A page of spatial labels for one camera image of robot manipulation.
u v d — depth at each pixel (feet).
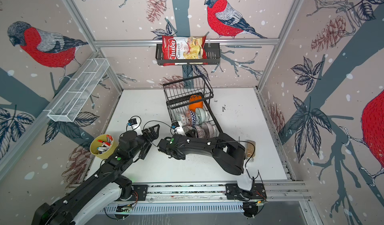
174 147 1.87
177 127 2.39
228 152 1.61
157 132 2.48
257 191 2.37
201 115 3.03
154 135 2.39
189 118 3.12
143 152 2.74
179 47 2.88
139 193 2.40
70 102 2.40
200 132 2.77
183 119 2.94
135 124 2.32
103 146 2.64
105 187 1.75
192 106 3.29
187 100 3.70
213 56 3.05
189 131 2.66
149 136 2.33
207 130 2.81
